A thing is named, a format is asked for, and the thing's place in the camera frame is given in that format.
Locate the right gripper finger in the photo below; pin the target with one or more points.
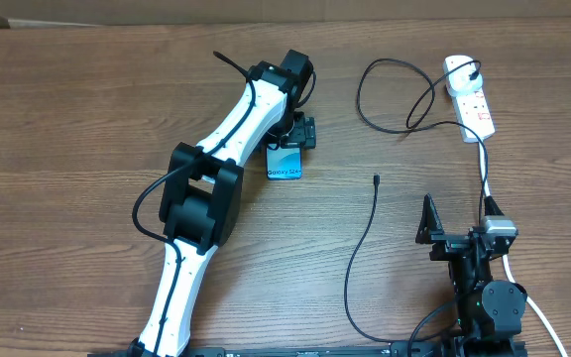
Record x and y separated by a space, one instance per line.
430 224
491 207

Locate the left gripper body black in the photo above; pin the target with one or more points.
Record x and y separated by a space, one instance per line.
300 134

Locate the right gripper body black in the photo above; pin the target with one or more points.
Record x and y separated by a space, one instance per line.
448 244

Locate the Samsung Galaxy smartphone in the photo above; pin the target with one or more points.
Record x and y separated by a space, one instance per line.
283 163

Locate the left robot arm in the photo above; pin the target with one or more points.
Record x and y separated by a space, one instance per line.
203 190

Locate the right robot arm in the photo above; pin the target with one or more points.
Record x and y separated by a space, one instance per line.
489 311

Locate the white charger plug adapter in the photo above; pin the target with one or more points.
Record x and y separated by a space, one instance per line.
462 75

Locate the white power strip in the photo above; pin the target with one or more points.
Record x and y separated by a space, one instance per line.
473 112

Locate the brown cardboard backdrop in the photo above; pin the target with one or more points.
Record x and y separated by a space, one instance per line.
162 12

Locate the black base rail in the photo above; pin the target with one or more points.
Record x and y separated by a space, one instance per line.
427 349

